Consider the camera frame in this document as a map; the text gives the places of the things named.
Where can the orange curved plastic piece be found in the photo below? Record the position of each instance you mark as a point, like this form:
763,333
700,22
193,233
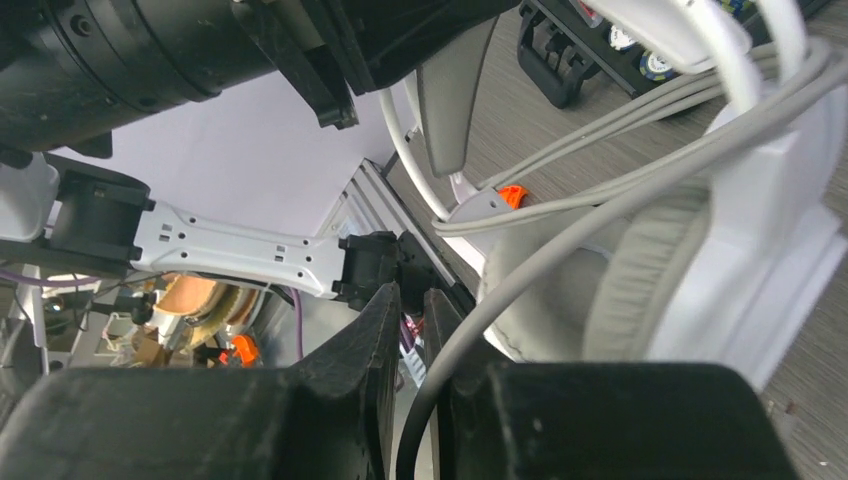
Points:
514,195

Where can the aluminium slotted rail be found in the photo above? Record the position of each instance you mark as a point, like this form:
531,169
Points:
368,203

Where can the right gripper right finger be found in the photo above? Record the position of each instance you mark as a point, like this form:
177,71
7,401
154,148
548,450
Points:
497,419

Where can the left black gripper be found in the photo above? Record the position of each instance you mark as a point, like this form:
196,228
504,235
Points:
74,71

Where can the black poker chip case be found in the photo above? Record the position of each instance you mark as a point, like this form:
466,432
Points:
563,43

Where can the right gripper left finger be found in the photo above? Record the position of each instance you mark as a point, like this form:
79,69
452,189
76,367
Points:
329,416

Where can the white grey headphones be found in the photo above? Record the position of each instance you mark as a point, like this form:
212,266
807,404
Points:
699,255

